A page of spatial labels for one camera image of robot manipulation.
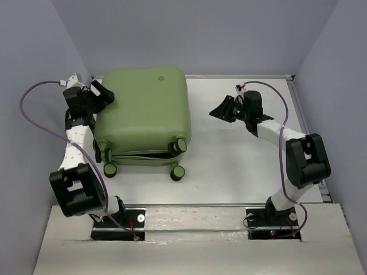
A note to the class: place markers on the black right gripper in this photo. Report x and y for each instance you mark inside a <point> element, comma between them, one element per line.
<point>223,110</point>

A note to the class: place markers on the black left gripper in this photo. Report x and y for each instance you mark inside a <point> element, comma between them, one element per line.
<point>107,97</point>

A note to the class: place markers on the green hard-shell suitcase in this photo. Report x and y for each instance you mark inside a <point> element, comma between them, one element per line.
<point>148,124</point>

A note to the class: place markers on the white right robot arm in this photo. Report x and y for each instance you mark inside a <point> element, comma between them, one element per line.
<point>303,158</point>

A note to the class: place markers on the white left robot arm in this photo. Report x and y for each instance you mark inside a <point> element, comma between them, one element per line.
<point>78,189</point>

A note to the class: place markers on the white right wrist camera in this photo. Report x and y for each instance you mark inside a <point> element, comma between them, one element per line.
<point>240,89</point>

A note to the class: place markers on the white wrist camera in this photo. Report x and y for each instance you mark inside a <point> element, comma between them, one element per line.
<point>75,81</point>
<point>240,89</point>

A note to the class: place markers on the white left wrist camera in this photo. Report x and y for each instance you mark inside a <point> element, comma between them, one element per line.
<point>75,81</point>

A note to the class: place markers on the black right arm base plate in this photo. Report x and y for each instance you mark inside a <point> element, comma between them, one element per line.
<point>260,227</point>

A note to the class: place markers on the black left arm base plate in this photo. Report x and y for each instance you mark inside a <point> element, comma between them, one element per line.
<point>130,227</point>

